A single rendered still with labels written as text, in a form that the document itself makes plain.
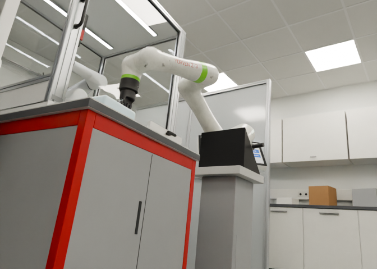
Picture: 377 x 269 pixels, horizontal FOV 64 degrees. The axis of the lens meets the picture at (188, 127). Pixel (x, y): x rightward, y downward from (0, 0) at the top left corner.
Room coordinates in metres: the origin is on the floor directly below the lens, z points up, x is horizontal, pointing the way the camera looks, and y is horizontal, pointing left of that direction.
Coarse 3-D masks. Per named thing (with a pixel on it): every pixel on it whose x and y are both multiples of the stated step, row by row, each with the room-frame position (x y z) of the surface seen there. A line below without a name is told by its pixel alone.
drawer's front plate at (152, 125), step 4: (148, 124) 1.39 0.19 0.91; (152, 124) 1.39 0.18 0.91; (156, 124) 1.42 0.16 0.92; (152, 128) 1.40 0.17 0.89; (156, 128) 1.42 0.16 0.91; (160, 128) 1.45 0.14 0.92; (160, 132) 1.46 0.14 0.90; (164, 132) 1.48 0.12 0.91; (168, 136) 1.52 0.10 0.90; (172, 136) 1.55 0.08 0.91; (176, 136) 1.58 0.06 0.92; (176, 140) 1.58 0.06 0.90; (180, 140) 1.61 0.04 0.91
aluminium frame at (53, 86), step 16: (80, 0) 1.31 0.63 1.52; (80, 16) 1.33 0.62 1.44; (64, 32) 1.30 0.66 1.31; (80, 32) 1.35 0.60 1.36; (64, 48) 1.30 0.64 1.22; (64, 64) 1.31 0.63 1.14; (32, 80) 1.39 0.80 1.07; (48, 80) 1.31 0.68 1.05; (64, 80) 1.33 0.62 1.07; (176, 80) 2.10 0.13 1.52; (0, 96) 1.53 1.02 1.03; (16, 96) 1.44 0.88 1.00; (32, 96) 1.37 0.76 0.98; (48, 96) 1.29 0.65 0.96; (64, 96) 1.35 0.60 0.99; (176, 96) 2.12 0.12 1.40; (176, 112) 2.14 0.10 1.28
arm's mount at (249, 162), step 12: (216, 132) 1.56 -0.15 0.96; (228, 132) 1.51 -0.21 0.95; (240, 132) 1.47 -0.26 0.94; (204, 144) 1.60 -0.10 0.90; (216, 144) 1.55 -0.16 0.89; (228, 144) 1.51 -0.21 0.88; (240, 144) 1.46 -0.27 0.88; (204, 156) 1.60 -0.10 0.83; (216, 156) 1.55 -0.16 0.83; (228, 156) 1.50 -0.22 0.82; (240, 156) 1.46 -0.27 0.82; (252, 156) 1.52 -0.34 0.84; (252, 168) 1.53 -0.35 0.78
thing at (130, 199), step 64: (0, 128) 1.00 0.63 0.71; (64, 128) 0.82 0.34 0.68; (128, 128) 0.91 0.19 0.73; (0, 192) 0.94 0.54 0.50; (64, 192) 0.78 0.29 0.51; (128, 192) 0.95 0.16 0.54; (192, 192) 1.27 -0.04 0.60; (0, 256) 0.89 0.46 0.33; (64, 256) 0.79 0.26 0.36; (128, 256) 0.99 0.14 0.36
